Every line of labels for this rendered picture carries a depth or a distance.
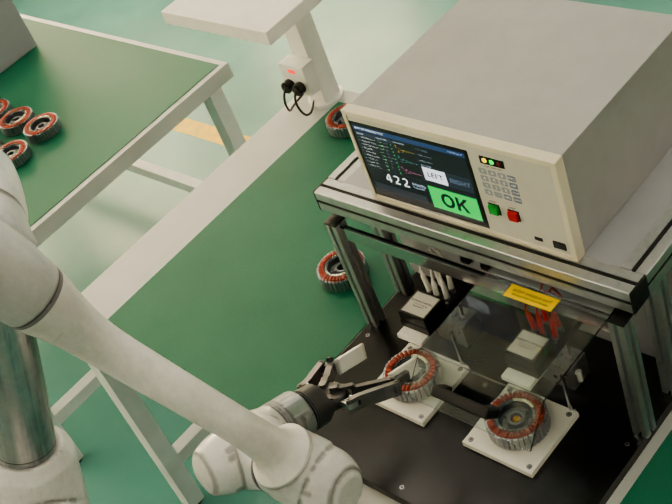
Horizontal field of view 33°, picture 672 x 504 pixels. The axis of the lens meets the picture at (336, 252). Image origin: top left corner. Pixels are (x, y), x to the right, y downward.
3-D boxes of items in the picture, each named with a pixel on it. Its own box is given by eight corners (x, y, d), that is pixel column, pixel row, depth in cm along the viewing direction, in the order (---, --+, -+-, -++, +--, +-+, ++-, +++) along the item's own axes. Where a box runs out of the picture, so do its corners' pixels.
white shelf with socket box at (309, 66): (330, 190, 276) (265, 32, 247) (230, 158, 300) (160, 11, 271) (416, 105, 291) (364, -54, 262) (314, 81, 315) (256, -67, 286)
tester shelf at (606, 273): (635, 315, 174) (631, 294, 171) (319, 209, 218) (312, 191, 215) (768, 140, 193) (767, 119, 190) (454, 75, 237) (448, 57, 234)
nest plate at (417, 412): (423, 427, 210) (422, 423, 209) (364, 399, 220) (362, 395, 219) (470, 371, 217) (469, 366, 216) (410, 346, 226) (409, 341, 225)
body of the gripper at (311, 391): (290, 427, 193) (330, 402, 198) (323, 438, 187) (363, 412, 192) (280, 388, 191) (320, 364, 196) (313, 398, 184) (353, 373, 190)
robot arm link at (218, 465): (262, 448, 191) (314, 471, 182) (189, 495, 182) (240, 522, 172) (248, 393, 187) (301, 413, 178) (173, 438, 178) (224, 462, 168)
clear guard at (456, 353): (530, 452, 169) (522, 428, 166) (407, 397, 185) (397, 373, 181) (642, 306, 183) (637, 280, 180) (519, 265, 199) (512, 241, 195)
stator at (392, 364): (421, 412, 211) (415, 399, 209) (375, 392, 218) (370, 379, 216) (455, 370, 216) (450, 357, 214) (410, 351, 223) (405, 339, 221)
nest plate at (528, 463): (532, 478, 194) (531, 474, 194) (463, 445, 204) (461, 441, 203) (579, 416, 201) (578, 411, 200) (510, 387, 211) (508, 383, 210)
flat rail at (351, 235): (621, 337, 179) (618, 324, 177) (338, 237, 219) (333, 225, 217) (625, 331, 180) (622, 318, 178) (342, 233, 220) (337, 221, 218)
